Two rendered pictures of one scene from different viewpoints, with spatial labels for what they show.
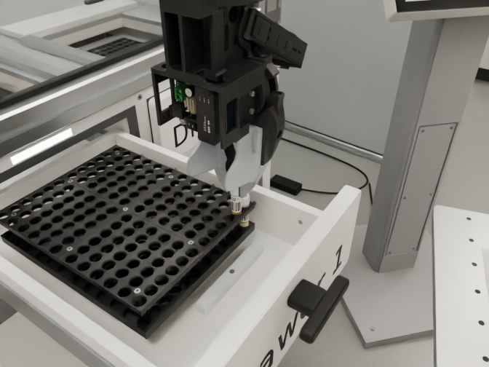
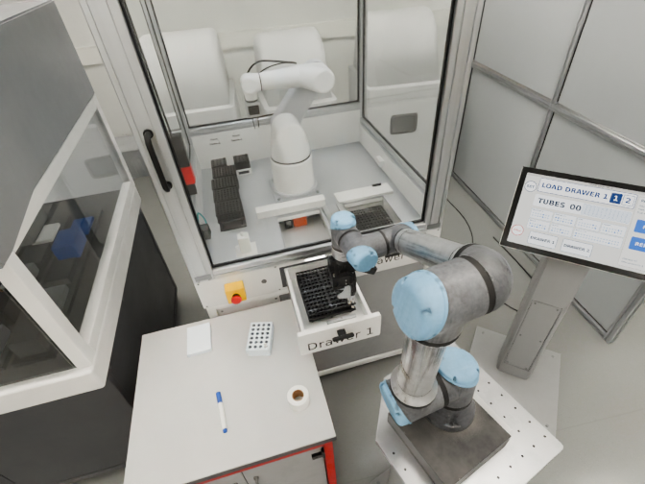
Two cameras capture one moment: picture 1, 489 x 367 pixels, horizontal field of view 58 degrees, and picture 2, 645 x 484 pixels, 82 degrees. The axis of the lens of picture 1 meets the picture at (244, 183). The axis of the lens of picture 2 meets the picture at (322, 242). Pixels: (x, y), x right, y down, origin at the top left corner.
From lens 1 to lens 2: 0.96 m
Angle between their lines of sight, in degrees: 34
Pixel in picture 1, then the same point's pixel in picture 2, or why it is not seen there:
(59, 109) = (322, 250)
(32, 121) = (313, 252)
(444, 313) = not seen: hidden behind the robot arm
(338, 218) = (364, 319)
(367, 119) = not seen: hidden behind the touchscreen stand
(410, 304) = not seen: hidden behind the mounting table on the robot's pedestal
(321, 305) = (341, 335)
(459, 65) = (563, 278)
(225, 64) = (341, 272)
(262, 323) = (324, 331)
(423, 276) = (527, 388)
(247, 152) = (346, 291)
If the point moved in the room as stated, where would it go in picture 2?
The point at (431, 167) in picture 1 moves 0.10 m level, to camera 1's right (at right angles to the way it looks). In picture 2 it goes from (541, 326) to (565, 338)
